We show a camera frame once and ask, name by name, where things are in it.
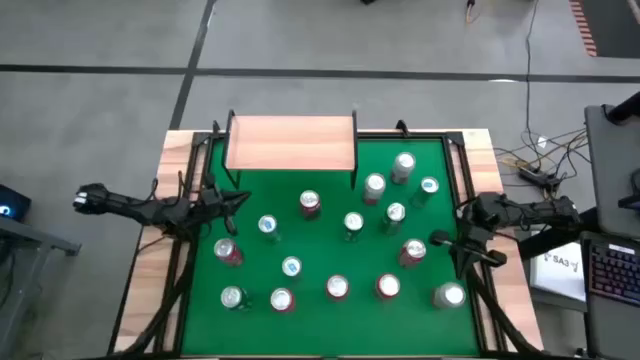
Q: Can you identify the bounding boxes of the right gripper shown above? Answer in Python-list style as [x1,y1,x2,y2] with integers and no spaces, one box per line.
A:
[429,219,507,279]

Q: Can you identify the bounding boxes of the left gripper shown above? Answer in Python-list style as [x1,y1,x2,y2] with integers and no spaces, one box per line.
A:
[199,173,251,236]

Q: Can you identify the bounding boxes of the silver grey can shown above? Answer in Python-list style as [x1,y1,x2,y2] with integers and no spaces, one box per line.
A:
[431,281,468,310]

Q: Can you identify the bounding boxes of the red Coca-Cola can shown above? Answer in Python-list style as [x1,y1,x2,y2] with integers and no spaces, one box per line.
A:
[213,237,245,267]
[397,237,428,269]
[298,188,323,221]

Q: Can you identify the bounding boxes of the green Sprite can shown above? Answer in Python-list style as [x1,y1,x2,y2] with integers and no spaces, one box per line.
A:
[381,201,407,236]
[342,210,366,244]
[219,284,253,313]

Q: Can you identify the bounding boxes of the wooden shelf platform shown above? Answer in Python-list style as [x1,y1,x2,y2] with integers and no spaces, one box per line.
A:
[219,108,362,192]

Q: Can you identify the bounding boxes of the silver green slim can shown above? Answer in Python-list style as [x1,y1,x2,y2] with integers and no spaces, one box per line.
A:
[410,175,441,209]

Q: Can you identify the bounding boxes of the red-orange Fanta can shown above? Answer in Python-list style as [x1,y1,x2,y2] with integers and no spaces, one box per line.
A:
[325,273,351,302]
[374,272,402,302]
[269,287,297,314]

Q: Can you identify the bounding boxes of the white SA3 sign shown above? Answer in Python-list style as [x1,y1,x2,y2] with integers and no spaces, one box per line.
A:
[528,242,587,302]

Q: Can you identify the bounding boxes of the black stand bar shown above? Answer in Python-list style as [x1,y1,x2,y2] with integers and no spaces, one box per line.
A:
[517,212,601,260]

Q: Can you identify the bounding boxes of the white red can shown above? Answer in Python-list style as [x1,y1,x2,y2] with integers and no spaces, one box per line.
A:
[389,151,417,186]

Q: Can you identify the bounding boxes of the black power strip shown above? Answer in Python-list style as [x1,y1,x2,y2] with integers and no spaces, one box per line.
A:
[518,167,562,192]

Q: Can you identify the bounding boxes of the grey laptop lit keyboard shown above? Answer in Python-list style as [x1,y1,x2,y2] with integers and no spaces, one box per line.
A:
[579,230,640,360]

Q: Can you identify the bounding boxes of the green table mat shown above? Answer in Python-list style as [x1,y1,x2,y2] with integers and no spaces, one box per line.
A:
[180,138,480,357]

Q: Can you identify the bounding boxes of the grey desk panel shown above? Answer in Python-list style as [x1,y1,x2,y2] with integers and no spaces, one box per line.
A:
[583,103,640,240]

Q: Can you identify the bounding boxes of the grey metal table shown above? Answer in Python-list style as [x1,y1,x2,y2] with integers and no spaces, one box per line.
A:
[0,214,82,351]

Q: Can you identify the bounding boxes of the black computer tower blue lights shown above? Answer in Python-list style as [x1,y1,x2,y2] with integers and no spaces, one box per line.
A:
[0,183,32,224]

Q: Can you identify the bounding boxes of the black mat orange stripes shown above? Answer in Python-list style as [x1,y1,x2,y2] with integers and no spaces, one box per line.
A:
[568,0,640,59]

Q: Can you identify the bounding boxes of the black table frame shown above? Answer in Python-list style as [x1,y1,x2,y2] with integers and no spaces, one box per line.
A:
[107,130,546,360]

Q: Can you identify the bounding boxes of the black floor cable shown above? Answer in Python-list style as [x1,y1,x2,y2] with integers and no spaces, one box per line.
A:
[522,0,541,146]

